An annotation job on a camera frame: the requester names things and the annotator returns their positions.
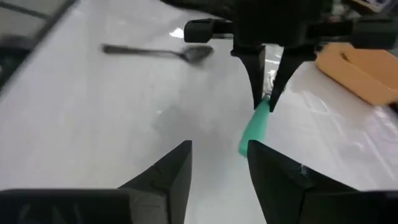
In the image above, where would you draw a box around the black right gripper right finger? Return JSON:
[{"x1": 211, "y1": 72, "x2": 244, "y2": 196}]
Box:
[{"x1": 248, "y1": 140, "x2": 398, "y2": 224}]

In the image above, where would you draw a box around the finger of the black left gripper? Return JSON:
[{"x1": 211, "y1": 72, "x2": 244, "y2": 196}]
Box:
[
  {"x1": 269, "y1": 49, "x2": 317, "y2": 113},
  {"x1": 231, "y1": 45, "x2": 267, "y2": 110}
]

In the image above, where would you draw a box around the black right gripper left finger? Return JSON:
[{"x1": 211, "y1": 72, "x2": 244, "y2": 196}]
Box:
[{"x1": 0, "y1": 140, "x2": 193, "y2": 224}]

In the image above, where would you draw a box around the teal-handled silver spoon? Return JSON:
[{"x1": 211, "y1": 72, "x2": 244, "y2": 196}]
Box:
[{"x1": 238, "y1": 70, "x2": 279, "y2": 158}]

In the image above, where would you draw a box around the black spoon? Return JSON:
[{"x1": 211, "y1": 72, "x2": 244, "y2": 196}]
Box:
[{"x1": 101, "y1": 43, "x2": 215, "y2": 66}]

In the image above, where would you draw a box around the orange plastic bin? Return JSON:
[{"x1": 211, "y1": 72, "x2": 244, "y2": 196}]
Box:
[{"x1": 313, "y1": 42, "x2": 398, "y2": 106}]

